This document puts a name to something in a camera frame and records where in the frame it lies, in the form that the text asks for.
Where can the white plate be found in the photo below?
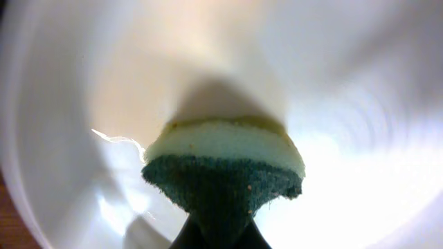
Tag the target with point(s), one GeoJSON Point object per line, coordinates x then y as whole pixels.
{"type": "Point", "coordinates": [87, 85]}

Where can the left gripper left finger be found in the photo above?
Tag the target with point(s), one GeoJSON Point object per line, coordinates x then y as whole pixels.
{"type": "Point", "coordinates": [189, 237]}

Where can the green scrubbing sponge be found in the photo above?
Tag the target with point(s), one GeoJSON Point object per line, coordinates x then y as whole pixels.
{"type": "Point", "coordinates": [223, 170]}

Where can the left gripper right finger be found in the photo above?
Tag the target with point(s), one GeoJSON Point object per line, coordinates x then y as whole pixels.
{"type": "Point", "coordinates": [251, 238]}

